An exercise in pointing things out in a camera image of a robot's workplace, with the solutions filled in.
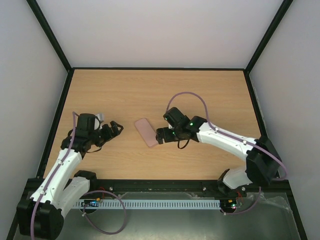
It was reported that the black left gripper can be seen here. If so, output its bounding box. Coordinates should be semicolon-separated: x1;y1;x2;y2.
89;120;124;147

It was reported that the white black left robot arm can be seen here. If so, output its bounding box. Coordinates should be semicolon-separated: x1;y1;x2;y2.
16;112;124;240

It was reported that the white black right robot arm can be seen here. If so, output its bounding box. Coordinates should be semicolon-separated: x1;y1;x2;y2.
155;116;284;196

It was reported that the grey metal front plate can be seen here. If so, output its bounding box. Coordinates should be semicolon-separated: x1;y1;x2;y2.
58;193;300;240

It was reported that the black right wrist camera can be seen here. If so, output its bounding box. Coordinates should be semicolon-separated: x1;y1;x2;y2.
163;107;190;127

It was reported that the black front mounting rail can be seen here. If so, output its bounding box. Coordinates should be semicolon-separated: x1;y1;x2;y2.
24;177;291;198

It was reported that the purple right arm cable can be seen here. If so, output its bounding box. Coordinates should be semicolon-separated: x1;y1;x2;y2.
166;91;288;217

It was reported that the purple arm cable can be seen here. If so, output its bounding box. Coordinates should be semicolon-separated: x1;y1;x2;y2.
29;111;128;240
166;91;288;217

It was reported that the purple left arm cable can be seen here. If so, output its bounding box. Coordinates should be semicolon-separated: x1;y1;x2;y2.
29;111;128;240

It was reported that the light blue slotted cable duct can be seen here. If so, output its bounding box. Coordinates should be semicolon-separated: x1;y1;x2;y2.
86;199;221;210

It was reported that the black left corner frame post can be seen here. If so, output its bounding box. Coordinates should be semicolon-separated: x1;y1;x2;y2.
26;0;72;72

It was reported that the black corner frame post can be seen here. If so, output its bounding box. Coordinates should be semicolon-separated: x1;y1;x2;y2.
26;0;72;72
244;0;293;75

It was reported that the black right corner frame post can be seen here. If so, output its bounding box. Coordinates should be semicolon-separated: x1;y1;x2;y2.
244;0;293;75

